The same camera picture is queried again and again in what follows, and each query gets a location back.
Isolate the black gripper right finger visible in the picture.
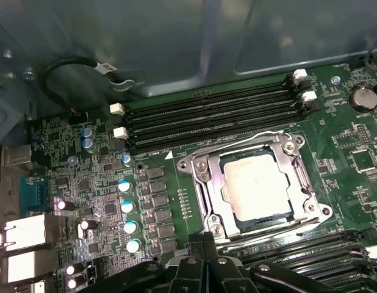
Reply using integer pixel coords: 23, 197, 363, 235
204, 231, 342, 293

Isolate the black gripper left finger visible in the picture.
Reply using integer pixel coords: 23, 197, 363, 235
80, 233, 208, 293

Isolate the metal socket cover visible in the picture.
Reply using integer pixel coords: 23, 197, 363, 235
206, 139, 314, 237

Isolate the metal locking lever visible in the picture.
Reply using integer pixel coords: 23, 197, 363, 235
179, 129, 303, 167
218, 210, 331, 247

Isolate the silver CPU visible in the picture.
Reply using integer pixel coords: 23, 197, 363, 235
221, 152, 295, 221

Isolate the black RAM slot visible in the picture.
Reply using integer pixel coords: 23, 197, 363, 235
113, 90, 318, 141
113, 79, 314, 129
234, 241, 377, 266
246, 253, 377, 277
221, 233, 368, 257
115, 102, 322, 155
267, 264, 377, 289
110, 68, 308, 117

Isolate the CPU socket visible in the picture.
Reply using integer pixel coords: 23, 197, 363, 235
176, 129, 334, 245

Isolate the green motherboard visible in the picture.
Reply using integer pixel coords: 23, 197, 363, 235
26, 62, 377, 293

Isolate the black capacitor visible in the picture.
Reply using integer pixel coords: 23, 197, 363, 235
79, 219, 99, 231
65, 262, 85, 275
56, 198, 76, 212
66, 276, 87, 291

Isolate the silver port block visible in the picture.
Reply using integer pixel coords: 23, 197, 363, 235
0, 213, 69, 253
0, 250, 60, 284
11, 280, 46, 293

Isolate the blue video port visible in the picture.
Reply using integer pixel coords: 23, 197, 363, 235
19, 175, 51, 216

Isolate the small silver port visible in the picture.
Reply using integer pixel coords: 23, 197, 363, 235
2, 145, 32, 167

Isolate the black PC case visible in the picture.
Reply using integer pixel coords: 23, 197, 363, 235
0, 0, 377, 214

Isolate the coin battery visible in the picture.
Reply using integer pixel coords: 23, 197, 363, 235
348, 84, 377, 112

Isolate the black wire with white label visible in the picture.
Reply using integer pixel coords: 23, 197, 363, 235
38, 56, 118, 117

